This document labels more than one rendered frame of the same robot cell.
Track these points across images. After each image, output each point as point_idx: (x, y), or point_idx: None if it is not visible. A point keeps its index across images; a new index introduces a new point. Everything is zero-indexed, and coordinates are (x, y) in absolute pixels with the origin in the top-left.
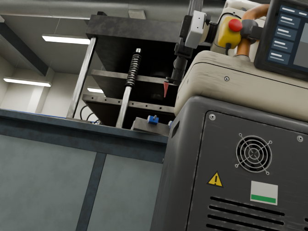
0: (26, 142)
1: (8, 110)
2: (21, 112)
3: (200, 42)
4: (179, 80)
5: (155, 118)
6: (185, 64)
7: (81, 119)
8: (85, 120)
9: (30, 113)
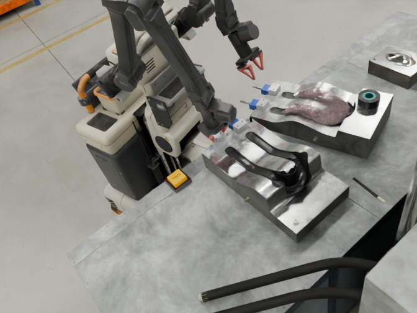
0: None
1: (381, 22)
2: (372, 29)
3: (182, 37)
4: (239, 58)
5: (257, 88)
6: (230, 41)
7: (376, 54)
8: (373, 57)
9: (365, 34)
